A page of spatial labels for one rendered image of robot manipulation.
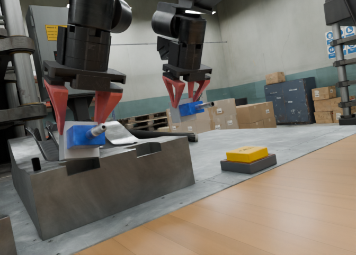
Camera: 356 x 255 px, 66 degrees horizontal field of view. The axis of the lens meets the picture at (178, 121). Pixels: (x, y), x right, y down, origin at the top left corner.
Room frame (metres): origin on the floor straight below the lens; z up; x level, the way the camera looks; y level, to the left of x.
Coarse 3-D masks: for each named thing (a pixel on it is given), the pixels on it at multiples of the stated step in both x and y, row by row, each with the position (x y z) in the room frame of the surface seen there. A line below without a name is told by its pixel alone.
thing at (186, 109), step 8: (184, 104) 0.64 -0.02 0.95; (192, 104) 0.63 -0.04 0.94; (200, 104) 0.62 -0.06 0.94; (208, 104) 0.59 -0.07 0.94; (176, 112) 0.66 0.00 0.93; (184, 112) 0.64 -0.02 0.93; (192, 112) 0.63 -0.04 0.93; (200, 112) 0.64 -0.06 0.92; (176, 120) 0.67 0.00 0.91; (184, 120) 0.66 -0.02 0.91
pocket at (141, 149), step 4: (140, 144) 0.50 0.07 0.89; (144, 144) 0.50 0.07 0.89; (148, 144) 0.51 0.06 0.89; (152, 144) 0.50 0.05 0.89; (156, 144) 0.49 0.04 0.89; (160, 144) 0.47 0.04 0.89; (128, 148) 0.48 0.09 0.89; (132, 148) 0.49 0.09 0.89; (136, 148) 0.49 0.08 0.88; (140, 148) 0.50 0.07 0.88; (144, 148) 0.50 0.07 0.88; (148, 148) 0.51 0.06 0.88; (152, 148) 0.50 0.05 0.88; (156, 148) 0.49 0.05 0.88; (160, 148) 0.47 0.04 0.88; (136, 152) 0.49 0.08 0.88; (140, 152) 0.50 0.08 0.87; (144, 152) 0.50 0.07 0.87; (148, 152) 0.50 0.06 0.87; (152, 152) 0.50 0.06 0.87; (140, 156) 0.45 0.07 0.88
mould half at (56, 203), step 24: (24, 144) 0.60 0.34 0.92; (168, 144) 0.48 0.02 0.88; (24, 168) 0.42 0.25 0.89; (48, 168) 0.38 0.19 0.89; (120, 168) 0.42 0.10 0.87; (144, 168) 0.45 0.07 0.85; (168, 168) 0.47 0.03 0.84; (192, 168) 0.50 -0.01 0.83; (24, 192) 0.47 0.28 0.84; (48, 192) 0.36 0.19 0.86; (72, 192) 0.38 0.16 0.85; (96, 192) 0.40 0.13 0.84; (120, 192) 0.42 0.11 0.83; (144, 192) 0.44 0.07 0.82; (168, 192) 0.47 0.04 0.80; (48, 216) 0.36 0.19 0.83; (72, 216) 0.38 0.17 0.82; (96, 216) 0.40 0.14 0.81
